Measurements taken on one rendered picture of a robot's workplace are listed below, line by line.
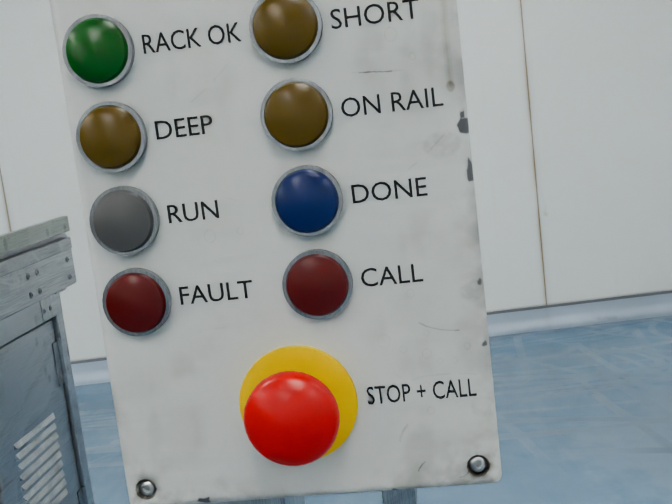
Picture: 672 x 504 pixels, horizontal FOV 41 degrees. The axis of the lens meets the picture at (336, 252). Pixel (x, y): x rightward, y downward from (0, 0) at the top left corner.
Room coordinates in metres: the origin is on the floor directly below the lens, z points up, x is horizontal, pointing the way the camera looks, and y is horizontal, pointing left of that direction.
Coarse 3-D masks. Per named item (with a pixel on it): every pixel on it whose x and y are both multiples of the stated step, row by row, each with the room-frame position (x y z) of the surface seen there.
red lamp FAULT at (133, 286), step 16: (112, 288) 0.39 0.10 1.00; (128, 288) 0.39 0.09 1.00; (144, 288) 0.38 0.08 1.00; (160, 288) 0.39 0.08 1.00; (112, 304) 0.39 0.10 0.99; (128, 304) 0.39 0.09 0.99; (144, 304) 0.38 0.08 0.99; (160, 304) 0.39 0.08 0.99; (128, 320) 0.39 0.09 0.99; (144, 320) 0.39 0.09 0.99; (160, 320) 0.39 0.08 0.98
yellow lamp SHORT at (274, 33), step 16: (272, 0) 0.38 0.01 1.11; (288, 0) 0.38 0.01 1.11; (304, 0) 0.38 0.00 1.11; (256, 16) 0.38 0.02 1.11; (272, 16) 0.38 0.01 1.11; (288, 16) 0.38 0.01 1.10; (304, 16) 0.38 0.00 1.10; (256, 32) 0.38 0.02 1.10; (272, 32) 0.38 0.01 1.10; (288, 32) 0.38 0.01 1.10; (304, 32) 0.38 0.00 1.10; (272, 48) 0.38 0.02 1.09; (288, 48) 0.38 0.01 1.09; (304, 48) 0.38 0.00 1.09
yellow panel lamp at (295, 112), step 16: (272, 96) 0.38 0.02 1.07; (288, 96) 0.38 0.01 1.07; (304, 96) 0.38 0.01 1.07; (320, 96) 0.38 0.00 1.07; (272, 112) 0.38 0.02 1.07; (288, 112) 0.38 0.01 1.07; (304, 112) 0.38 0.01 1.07; (320, 112) 0.38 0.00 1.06; (272, 128) 0.38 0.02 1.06; (288, 128) 0.38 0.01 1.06; (304, 128) 0.38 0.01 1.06; (320, 128) 0.38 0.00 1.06; (288, 144) 0.38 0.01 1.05; (304, 144) 0.38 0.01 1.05
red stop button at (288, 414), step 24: (264, 384) 0.36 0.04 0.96; (288, 384) 0.36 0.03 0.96; (312, 384) 0.36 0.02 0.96; (264, 408) 0.36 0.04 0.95; (288, 408) 0.36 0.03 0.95; (312, 408) 0.36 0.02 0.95; (336, 408) 0.36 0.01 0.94; (264, 432) 0.36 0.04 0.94; (288, 432) 0.36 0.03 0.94; (312, 432) 0.36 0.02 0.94; (336, 432) 0.36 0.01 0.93; (264, 456) 0.36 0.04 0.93; (288, 456) 0.36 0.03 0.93; (312, 456) 0.36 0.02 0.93
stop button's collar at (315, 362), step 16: (272, 352) 0.38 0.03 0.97; (288, 352) 0.38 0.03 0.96; (304, 352) 0.38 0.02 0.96; (320, 352) 0.38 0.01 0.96; (256, 368) 0.38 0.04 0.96; (272, 368) 0.38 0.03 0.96; (288, 368) 0.38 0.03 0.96; (304, 368) 0.38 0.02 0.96; (320, 368) 0.38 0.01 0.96; (336, 368) 0.38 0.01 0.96; (256, 384) 0.38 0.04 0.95; (336, 384) 0.38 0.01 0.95; (352, 384) 0.38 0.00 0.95; (240, 400) 0.39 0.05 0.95; (336, 400) 0.38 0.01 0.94; (352, 400) 0.38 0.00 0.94; (352, 416) 0.38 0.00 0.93; (336, 448) 0.38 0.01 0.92
